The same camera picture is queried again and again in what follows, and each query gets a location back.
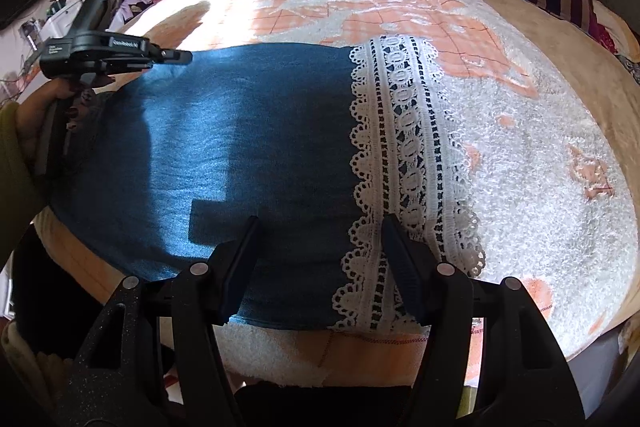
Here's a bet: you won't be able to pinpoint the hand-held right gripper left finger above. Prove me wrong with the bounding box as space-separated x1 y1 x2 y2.
47 215 260 427

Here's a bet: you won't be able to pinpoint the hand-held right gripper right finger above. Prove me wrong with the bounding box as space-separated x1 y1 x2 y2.
381 213 587 427

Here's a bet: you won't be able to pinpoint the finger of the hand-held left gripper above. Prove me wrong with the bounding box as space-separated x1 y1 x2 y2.
150 48 194 66

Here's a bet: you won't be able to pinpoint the blue pants with white lace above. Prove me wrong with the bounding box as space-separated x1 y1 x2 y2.
47 34 488 333

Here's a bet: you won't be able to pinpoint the person's left hand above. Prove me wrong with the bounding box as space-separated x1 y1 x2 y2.
14 79 98 180

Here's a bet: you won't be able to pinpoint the white drawer cabinet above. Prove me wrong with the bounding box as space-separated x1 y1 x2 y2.
42 0 101 40

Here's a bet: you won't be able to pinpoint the white and peach fluffy blanket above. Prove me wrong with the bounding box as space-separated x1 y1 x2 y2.
30 0 640 388

